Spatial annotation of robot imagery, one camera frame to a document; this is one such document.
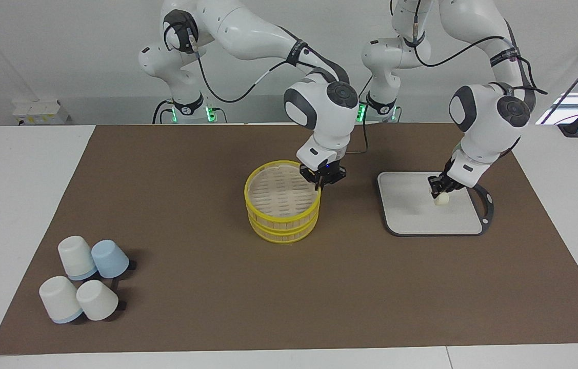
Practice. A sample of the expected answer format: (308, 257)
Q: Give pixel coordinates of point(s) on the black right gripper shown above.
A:
(327, 173)

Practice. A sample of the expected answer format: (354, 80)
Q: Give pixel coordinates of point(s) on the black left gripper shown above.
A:
(449, 179)

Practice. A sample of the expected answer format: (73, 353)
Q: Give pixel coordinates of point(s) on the white steamed bun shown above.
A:
(441, 200)

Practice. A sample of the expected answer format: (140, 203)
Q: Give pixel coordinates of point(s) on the yellow bamboo steamer lid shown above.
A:
(278, 197)

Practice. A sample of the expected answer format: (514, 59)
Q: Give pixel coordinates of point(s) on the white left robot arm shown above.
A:
(478, 20)

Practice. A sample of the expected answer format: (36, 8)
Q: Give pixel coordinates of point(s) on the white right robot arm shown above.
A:
(247, 31)

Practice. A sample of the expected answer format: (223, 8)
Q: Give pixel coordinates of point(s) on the yellow slatted bamboo steamer tier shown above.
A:
(283, 234)

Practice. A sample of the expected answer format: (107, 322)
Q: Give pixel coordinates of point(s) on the grey cutting board black rim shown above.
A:
(412, 210)

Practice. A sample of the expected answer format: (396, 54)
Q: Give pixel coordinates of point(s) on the brown table mat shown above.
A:
(191, 287)

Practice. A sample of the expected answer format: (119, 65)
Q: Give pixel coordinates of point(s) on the light blue cup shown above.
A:
(110, 259)

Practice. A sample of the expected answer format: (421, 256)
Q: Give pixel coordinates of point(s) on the white cup with blue rim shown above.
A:
(59, 300)

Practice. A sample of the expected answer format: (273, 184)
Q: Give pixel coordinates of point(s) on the white box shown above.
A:
(40, 111)

